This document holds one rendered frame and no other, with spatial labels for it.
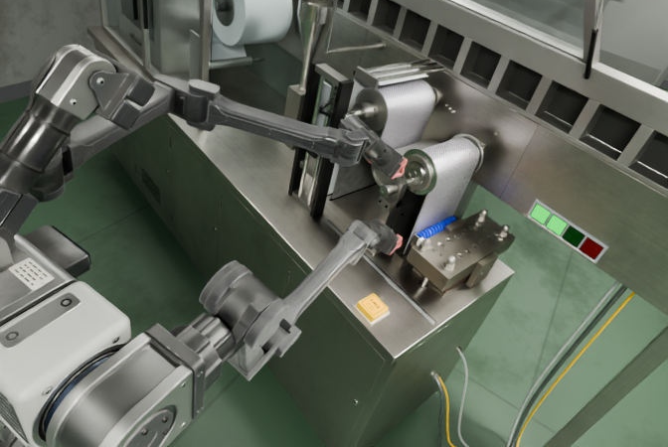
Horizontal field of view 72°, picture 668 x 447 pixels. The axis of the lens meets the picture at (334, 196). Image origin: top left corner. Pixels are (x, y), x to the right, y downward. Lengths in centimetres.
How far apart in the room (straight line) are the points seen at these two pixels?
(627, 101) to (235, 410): 186
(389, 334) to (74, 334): 100
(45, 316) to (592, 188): 140
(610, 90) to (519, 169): 36
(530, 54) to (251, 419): 178
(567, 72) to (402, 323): 89
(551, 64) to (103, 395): 139
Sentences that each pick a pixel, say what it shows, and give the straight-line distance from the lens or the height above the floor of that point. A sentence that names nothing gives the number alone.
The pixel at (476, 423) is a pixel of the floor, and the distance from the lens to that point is 252.
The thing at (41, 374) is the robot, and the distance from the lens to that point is 58.
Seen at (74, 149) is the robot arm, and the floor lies 147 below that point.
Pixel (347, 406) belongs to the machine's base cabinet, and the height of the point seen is 45.
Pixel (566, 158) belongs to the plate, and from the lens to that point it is 158.
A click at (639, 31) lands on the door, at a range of 886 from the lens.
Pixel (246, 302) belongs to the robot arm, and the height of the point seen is 150.
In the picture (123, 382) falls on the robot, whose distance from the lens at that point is 59.
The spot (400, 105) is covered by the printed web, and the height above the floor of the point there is 138.
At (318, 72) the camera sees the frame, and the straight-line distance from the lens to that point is 152.
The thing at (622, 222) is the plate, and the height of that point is 131.
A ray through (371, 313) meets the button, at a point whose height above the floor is 92.
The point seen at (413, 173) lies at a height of 125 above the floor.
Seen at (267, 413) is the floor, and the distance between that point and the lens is 225.
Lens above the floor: 200
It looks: 37 degrees down
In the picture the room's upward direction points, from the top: 14 degrees clockwise
